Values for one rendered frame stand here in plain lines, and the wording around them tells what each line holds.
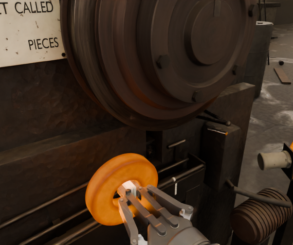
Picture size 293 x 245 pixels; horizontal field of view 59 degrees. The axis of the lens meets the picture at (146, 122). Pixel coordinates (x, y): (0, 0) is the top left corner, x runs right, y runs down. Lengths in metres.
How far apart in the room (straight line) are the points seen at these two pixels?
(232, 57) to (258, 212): 0.56
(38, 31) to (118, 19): 0.19
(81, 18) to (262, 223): 0.80
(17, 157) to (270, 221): 0.80
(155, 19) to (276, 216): 0.79
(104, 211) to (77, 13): 0.36
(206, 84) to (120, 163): 0.24
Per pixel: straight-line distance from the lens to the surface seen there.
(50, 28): 0.59
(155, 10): 0.44
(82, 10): 0.47
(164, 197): 0.49
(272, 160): 0.96
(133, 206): 0.48
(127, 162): 0.48
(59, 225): 0.71
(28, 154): 0.62
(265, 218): 0.99
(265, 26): 3.34
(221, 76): 0.58
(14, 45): 0.58
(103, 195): 0.50
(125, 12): 0.46
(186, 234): 0.41
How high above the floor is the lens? 1.18
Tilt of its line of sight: 26 degrees down
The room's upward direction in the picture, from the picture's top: 1 degrees counter-clockwise
